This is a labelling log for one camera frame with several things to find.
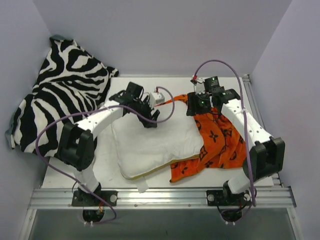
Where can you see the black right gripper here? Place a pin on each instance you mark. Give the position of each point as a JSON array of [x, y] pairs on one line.
[[197, 109]]

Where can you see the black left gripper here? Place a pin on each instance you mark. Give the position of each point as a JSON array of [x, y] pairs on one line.
[[146, 113]]

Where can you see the white pillow yellow side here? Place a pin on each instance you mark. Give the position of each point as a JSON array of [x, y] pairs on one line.
[[142, 151]]

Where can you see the orange patterned pillowcase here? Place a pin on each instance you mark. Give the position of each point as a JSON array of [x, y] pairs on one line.
[[223, 147]]

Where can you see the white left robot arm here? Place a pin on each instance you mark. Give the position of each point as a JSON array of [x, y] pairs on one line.
[[78, 140]]

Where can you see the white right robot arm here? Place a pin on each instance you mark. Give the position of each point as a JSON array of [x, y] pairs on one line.
[[230, 103]]

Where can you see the zebra print pillow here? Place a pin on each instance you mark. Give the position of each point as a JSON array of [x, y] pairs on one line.
[[70, 80]]

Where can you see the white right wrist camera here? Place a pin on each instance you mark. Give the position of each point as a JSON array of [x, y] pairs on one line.
[[199, 86]]

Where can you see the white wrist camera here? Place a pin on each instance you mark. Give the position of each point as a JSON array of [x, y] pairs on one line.
[[199, 86], [156, 98]]

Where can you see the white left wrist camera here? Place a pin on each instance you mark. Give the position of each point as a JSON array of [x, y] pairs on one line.
[[156, 98]]

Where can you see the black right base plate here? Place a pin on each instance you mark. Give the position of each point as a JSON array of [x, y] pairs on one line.
[[216, 198]]

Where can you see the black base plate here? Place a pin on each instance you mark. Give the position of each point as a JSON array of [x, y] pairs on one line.
[[84, 199], [216, 198]]

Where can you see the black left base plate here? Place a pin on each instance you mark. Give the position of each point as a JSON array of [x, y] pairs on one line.
[[84, 199]]

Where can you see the aluminium mounting rail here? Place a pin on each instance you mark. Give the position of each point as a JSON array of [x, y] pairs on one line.
[[157, 198]]

